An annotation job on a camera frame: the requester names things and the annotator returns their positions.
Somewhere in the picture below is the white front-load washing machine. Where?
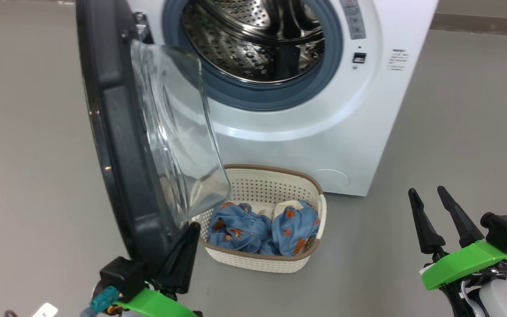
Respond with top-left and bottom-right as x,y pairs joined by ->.
126,0 -> 439,197

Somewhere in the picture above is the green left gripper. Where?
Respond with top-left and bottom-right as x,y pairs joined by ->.
115,222 -> 202,317

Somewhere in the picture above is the blue garment with cream collar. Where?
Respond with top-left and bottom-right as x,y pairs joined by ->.
271,200 -> 321,257

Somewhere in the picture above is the black round glass washer door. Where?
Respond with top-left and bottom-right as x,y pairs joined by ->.
76,0 -> 232,269

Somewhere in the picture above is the grey rubber door gasket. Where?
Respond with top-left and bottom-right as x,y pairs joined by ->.
162,0 -> 344,112

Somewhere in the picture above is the round filter cover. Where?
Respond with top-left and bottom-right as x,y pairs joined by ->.
310,169 -> 350,193

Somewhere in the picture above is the cream perforated laundry basket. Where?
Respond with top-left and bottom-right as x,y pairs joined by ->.
192,164 -> 327,274

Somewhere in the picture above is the white cable tag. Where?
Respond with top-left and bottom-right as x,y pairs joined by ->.
32,302 -> 59,317

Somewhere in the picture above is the blue bear print garment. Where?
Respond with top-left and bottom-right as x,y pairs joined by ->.
207,202 -> 274,254

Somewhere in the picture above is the grey warning sticker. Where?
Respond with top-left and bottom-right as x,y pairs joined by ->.
339,0 -> 367,40

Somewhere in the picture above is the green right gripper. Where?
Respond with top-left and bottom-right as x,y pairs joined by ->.
408,186 -> 507,317

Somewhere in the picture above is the teal left cable connector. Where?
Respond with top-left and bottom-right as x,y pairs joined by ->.
89,286 -> 120,314

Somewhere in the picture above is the washing machine drum opening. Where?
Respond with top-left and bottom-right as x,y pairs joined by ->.
182,0 -> 326,84

